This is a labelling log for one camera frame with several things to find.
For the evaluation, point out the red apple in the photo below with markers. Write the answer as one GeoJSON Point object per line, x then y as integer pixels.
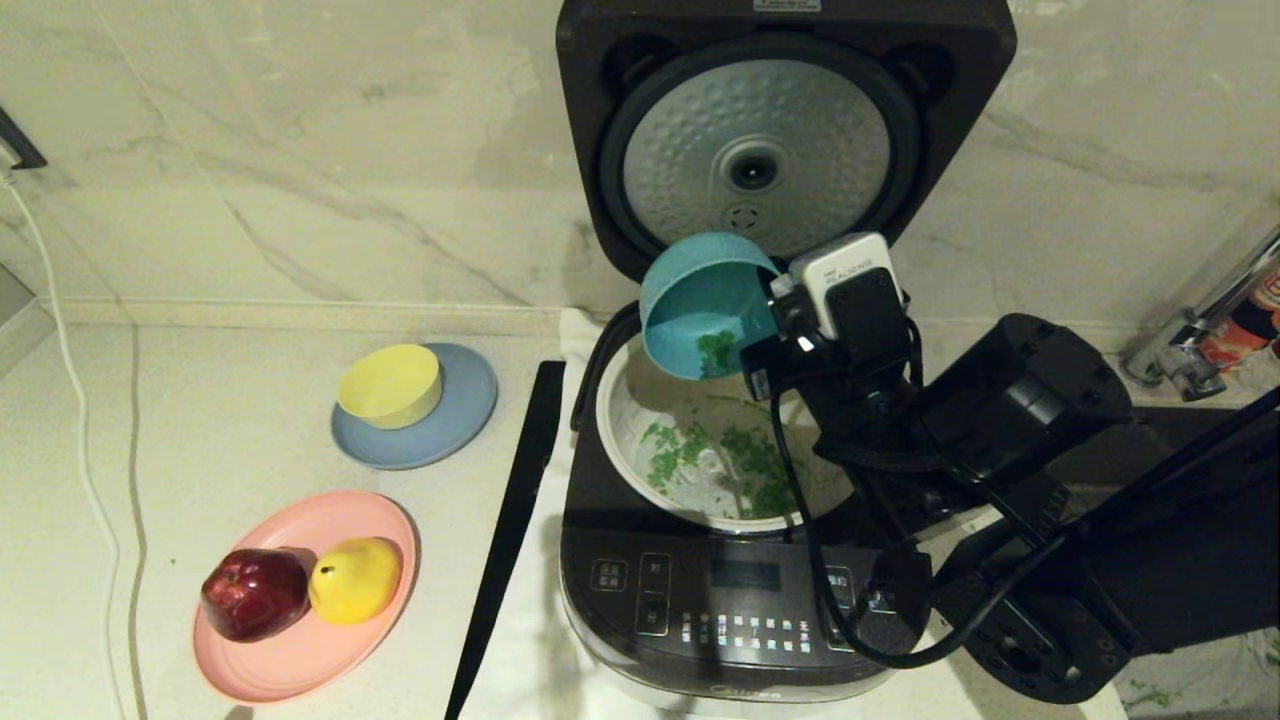
{"type": "Point", "coordinates": [255, 594]}

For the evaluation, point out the chopped green vegetables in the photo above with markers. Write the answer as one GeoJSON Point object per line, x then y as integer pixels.
{"type": "Point", "coordinates": [690, 445]}

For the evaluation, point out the blue plate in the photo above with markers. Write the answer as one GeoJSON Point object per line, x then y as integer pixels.
{"type": "Point", "coordinates": [462, 420]}

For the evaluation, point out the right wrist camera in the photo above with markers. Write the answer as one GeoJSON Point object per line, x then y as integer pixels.
{"type": "Point", "coordinates": [850, 285]}

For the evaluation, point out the dark grey rice cooker base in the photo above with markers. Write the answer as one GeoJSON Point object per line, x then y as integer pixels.
{"type": "Point", "coordinates": [610, 560]}

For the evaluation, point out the chrome faucet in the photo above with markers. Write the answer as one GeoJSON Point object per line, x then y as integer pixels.
{"type": "Point", "coordinates": [1190, 365]}

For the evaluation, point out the yellow pear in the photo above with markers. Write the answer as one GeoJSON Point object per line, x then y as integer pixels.
{"type": "Point", "coordinates": [355, 583]}

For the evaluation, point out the white inner pot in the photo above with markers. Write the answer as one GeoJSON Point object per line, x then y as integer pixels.
{"type": "Point", "coordinates": [625, 420]}

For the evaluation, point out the pink plate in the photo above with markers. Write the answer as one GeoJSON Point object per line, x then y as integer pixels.
{"type": "Point", "coordinates": [300, 658]}

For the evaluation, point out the black flat strip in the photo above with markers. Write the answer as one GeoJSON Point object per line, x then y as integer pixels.
{"type": "Point", "coordinates": [520, 480]}

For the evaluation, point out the teal bowl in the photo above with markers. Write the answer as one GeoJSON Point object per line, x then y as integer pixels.
{"type": "Point", "coordinates": [700, 300]}

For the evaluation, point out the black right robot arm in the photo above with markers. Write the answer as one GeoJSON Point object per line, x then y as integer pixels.
{"type": "Point", "coordinates": [1020, 400]}

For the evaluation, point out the dark grey rice cooker lid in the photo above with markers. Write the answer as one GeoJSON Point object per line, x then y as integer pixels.
{"type": "Point", "coordinates": [750, 120]}

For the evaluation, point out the white cloth with green bits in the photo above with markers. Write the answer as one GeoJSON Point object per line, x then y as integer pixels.
{"type": "Point", "coordinates": [1200, 680]}

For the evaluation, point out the small bottle with red label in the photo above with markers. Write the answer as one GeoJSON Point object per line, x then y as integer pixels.
{"type": "Point", "coordinates": [1240, 335]}

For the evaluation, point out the yellow bowl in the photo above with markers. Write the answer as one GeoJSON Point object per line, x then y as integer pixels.
{"type": "Point", "coordinates": [390, 385]}

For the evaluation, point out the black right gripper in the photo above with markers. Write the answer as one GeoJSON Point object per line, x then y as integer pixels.
{"type": "Point", "coordinates": [865, 400]}

